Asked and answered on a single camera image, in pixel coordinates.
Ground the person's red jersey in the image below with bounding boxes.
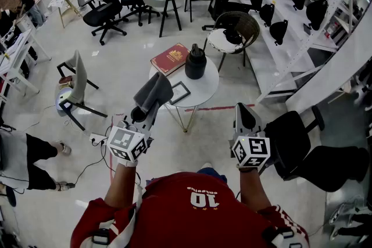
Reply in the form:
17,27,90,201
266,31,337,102
69,171,310,248

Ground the red hardcover book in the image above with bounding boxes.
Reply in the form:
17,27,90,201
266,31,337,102
150,42,191,77

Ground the white seat cushion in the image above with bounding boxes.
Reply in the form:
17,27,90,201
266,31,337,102
207,28,245,55

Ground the small black bag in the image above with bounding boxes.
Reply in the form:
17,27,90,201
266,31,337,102
222,28,244,45

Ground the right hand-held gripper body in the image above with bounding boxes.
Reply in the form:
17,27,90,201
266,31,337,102
228,130,271,170

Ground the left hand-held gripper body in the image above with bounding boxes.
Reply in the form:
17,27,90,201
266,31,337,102
106,120,154,164

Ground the red and gold box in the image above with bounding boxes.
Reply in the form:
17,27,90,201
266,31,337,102
58,75,74,88

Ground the person's left forearm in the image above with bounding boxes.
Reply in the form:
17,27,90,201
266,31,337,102
103,161,140,210

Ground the white round floor device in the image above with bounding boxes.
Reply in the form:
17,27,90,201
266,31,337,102
54,87,77,117

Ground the white desk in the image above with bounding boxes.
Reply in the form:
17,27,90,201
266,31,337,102
0,28,52,96

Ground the person's left hand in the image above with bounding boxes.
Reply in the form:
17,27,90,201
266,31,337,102
117,157,139,168

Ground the dark wicker chair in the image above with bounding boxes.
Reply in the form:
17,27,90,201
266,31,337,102
202,10,261,73

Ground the black picture frame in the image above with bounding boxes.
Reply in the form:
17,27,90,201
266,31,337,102
168,81,192,106

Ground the grey knitted sock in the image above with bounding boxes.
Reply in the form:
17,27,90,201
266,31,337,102
133,71,174,114

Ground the white power strip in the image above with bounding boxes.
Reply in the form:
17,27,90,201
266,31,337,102
88,132,109,146

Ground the person's right forearm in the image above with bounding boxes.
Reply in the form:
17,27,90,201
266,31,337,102
238,167,273,213

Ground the white shelving rack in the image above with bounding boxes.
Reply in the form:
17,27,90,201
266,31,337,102
229,0,363,105

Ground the round white side table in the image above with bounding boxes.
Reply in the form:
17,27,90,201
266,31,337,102
148,59,220,134

